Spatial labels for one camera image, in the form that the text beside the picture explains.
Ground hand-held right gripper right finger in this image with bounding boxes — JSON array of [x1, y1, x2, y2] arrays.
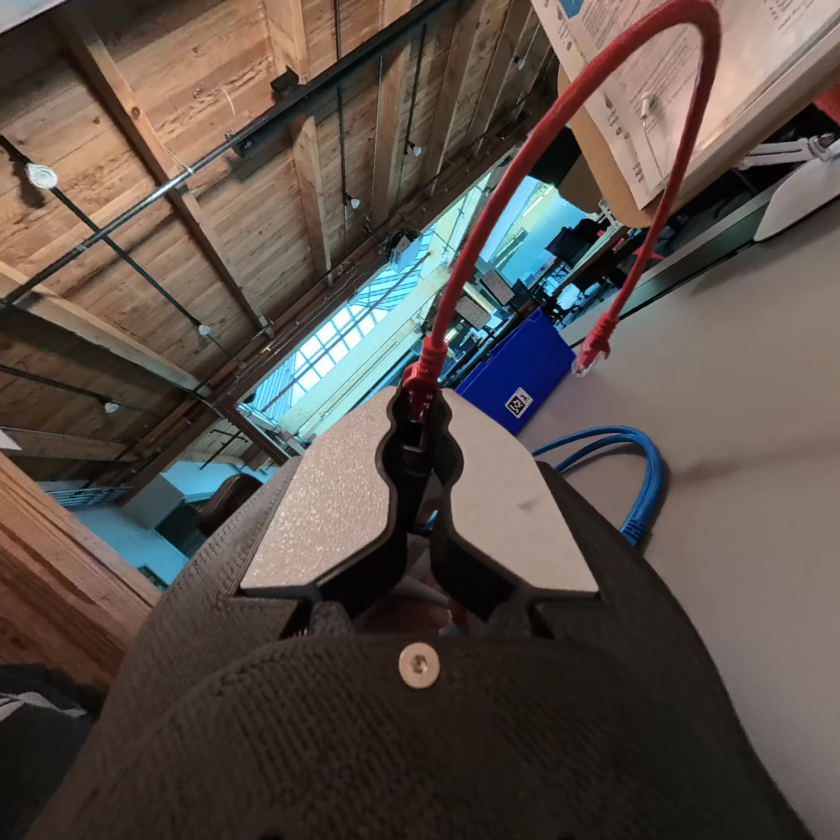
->
[[430, 388, 601, 621]]

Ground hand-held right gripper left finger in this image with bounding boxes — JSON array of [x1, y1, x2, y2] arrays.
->
[[238, 387, 409, 618]]

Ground blue ethernet cable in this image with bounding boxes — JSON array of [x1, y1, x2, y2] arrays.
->
[[532, 425, 668, 547]]

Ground blue plastic bin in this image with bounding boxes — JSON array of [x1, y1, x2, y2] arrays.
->
[[454, 308, 578, 437]]

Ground red ethernet cable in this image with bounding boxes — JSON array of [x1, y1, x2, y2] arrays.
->
[[402, 0, 723, 422]]

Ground grey desk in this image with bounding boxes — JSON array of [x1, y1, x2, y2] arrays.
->
[[518, 197, 840, 840]]

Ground person's left hand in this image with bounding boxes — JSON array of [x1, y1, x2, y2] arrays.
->
[[357, 589, 479, 637]]

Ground instruction sheet on stand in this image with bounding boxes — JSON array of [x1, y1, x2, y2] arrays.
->
[[556, 0, 840, 242]]

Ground printed instruction sheet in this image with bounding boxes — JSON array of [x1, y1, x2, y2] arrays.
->
[[530, 0, 840, 206]]

